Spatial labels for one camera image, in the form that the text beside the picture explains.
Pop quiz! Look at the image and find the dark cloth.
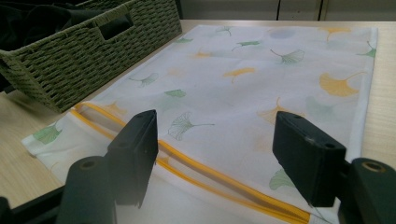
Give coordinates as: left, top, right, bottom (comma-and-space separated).
0, 0, 134, 52

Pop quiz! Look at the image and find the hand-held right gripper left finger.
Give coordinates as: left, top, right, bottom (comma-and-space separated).
106, 109, 159, 209

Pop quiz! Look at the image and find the green woven basket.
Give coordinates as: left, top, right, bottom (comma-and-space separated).
0, 0, 183, 114

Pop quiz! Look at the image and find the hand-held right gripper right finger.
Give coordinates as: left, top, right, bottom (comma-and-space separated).
272, 110, 347, 208

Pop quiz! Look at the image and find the white leaf-print laundry bag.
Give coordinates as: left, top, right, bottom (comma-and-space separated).
21, 24, 379, 224

